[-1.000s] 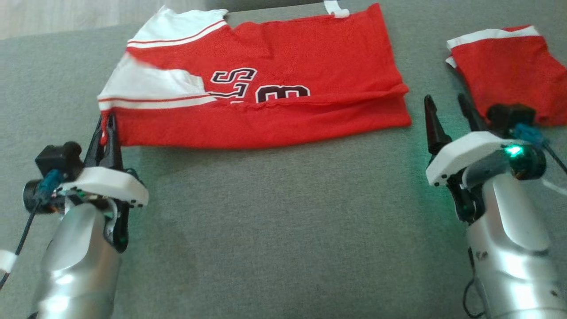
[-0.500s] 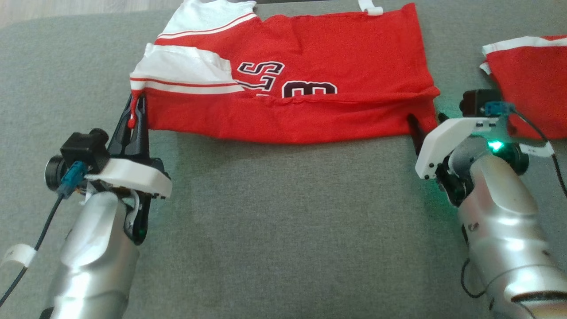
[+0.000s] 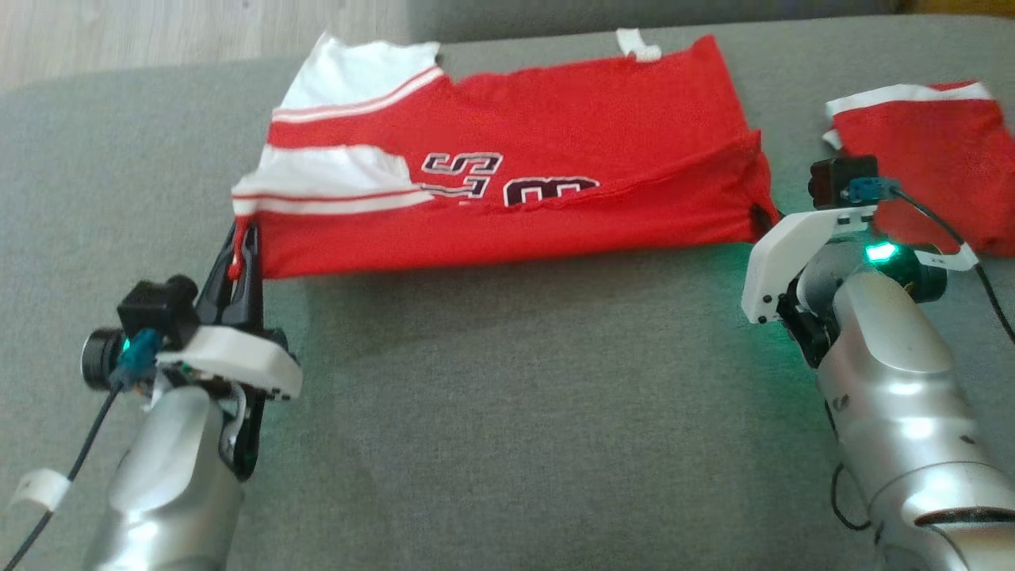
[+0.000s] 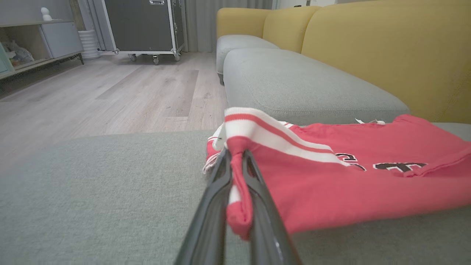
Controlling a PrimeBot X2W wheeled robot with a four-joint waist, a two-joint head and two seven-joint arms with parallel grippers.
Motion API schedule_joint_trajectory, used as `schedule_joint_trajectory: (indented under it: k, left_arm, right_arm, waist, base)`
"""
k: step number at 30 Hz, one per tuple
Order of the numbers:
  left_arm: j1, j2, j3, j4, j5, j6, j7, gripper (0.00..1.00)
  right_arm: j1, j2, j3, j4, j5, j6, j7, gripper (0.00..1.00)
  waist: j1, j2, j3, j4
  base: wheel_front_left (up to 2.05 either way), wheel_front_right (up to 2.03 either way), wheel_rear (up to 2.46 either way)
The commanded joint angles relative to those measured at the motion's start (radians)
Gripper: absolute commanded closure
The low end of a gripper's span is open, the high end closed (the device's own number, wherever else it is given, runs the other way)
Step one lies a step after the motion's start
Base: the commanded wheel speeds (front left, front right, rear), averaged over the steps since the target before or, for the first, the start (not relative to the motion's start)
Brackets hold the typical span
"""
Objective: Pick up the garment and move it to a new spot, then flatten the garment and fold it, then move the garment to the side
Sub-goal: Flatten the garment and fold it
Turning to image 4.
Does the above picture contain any large grey sofa seat cushion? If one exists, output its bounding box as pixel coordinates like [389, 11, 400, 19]
[0, 123, 471, 265]

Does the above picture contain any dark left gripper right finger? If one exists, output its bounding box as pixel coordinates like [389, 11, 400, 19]
[241, 149, 302, 265]

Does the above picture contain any black wheeled flight case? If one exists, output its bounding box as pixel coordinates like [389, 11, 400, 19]
[101, 0, 185, 66]

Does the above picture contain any grey curtain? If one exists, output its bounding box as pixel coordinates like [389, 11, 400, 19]
[184, 0, 275, 53]

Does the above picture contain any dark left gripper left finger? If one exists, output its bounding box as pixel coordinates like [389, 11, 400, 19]
[175, 147, 233, 265]

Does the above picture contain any white ribbed plant pot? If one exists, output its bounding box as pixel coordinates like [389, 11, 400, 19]
[78, 29, 100, 60]

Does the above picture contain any red jersey number 23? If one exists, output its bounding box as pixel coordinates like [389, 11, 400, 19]
[202, 107, 471, 241]

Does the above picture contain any yellow sofa backrest cushion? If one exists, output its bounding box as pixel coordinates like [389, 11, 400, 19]
[216, 7, 275, 39]
[262, 6, 322, 54]
[302, 0, 471, 124]

